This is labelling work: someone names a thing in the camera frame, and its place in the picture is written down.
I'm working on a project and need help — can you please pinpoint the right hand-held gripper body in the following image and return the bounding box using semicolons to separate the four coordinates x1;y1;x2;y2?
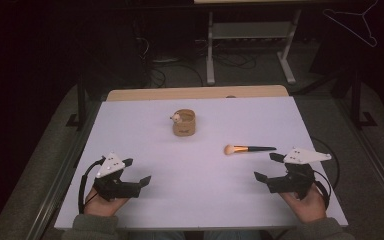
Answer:
266;146;333;201

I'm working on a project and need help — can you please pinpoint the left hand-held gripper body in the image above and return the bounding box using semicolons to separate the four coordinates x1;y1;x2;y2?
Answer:
92;152;142;202

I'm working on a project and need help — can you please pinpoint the person's left hand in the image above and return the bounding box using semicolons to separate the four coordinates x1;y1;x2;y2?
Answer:
83;187;130;218

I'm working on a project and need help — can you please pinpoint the person's right hand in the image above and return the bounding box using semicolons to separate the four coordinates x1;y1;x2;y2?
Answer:
279;184;328;224

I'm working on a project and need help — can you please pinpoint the tan wooden holder with figurine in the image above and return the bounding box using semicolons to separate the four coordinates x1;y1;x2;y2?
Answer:
169;108;197;137

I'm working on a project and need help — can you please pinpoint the black metal stand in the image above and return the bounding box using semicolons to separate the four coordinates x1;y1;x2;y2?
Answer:
333;68;379;130
65;78;89;132

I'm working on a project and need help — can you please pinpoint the light wooden board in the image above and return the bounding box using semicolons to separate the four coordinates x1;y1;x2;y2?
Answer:
106;84;290;102

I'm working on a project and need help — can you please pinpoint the black-handled makeup brush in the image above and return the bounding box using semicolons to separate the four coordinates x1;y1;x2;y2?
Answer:
223;144;277;156

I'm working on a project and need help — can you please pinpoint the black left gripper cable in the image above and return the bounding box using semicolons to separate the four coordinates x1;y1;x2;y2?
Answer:
77;157;106;215

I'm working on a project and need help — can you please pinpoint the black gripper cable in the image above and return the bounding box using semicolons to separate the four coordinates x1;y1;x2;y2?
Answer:
310;135;342;212
77;157;106;215

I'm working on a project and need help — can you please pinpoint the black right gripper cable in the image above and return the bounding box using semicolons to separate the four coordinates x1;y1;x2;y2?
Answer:
310;135;342;212

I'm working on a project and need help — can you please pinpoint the black floor cable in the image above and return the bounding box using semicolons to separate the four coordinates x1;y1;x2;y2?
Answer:
149;59;205;88
213;51;258;70

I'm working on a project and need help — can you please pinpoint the white metal desk frame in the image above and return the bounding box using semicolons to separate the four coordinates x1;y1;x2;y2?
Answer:
205;9;303;86

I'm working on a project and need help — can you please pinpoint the white wire clothes hanger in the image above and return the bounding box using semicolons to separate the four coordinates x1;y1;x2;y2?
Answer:
322;0;380;48

